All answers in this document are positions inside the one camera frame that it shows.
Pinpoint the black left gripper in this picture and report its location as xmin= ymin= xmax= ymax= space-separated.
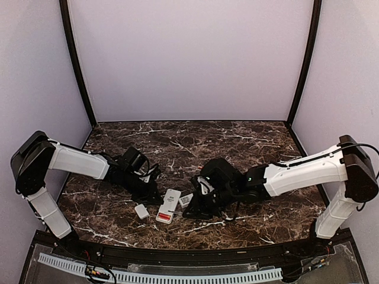
xmin=121 ymin=170 xmax=164 ymax=205

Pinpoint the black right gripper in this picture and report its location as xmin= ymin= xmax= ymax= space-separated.
xmin=182 ymin=185 xmax=237 ymax=220

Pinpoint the white KT-16 remote control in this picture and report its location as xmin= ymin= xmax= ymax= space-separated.
xmin=179 ymin=193 xmax=193 ymax=208

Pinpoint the white remote with green buttons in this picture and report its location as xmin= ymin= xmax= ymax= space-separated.
xmin=156 ymin=189 xmax=181 ymax=224

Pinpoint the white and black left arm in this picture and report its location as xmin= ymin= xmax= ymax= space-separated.
xmin=9 ymin=131 xmax=163 ymax=258

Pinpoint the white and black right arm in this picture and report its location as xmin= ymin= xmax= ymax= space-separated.
xmin=183 ymin=135 xmax=378 ymax=257

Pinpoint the white slotted cable duct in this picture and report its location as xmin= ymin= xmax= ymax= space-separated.
xmin=37 ymin=253 xmax=282 ymax=284

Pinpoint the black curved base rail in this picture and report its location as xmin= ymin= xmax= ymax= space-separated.
xmin=44 ymin=233 xmax=335 ymax=267

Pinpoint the right black frame post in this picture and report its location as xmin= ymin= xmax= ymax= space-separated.
xmin=286 ymin=0 xmax=322 ymax=128

